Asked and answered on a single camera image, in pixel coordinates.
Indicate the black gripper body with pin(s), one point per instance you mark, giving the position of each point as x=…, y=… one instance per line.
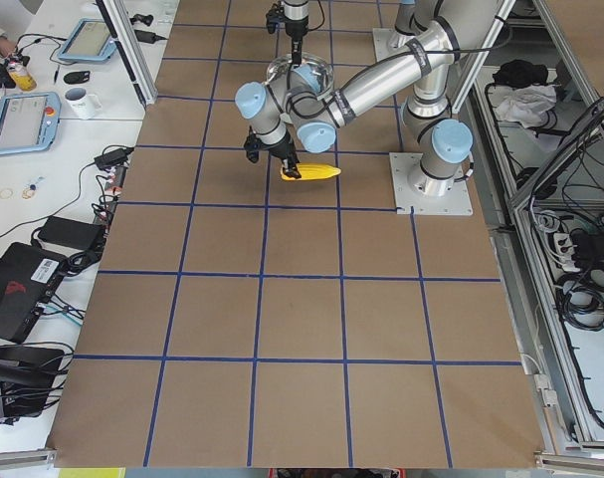
x=295, y=29
x=282, y=148

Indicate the far blue teach pendant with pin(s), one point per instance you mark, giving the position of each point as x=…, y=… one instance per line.
x=89, y=42

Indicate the near blue teach pendant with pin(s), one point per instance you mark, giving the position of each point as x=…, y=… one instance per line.
x=28, y=122

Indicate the yellow bottle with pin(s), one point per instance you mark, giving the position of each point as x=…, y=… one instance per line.
x=21, y=77

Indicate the black power brick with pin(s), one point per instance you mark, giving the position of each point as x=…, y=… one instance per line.
x=71, y=233

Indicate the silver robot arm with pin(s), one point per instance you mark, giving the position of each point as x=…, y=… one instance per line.
x=293, y=14
x=432, y=36

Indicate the black laptop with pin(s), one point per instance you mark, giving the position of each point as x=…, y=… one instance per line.
x=29, y=276

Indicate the blue teach pendant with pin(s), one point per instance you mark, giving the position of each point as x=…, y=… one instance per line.
x=89, y=42
x=28, y=122

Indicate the pale green electric pot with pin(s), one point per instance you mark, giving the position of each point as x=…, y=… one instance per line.
x=314, y=70

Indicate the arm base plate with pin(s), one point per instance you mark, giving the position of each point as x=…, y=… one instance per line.
x=386, y=42
x=418, y=194

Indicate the white crumpled cloth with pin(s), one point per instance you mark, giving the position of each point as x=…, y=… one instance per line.
x=528, y=106

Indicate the yellow corn cob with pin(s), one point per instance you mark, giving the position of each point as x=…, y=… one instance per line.
x=310, y=171

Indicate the white mug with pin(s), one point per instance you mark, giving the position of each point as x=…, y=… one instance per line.
x=85, y=105

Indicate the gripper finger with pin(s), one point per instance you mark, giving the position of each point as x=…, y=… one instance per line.
x=290, y=169
x=296, y=53

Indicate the black round puck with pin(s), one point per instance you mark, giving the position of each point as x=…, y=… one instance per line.
x=77, y=77

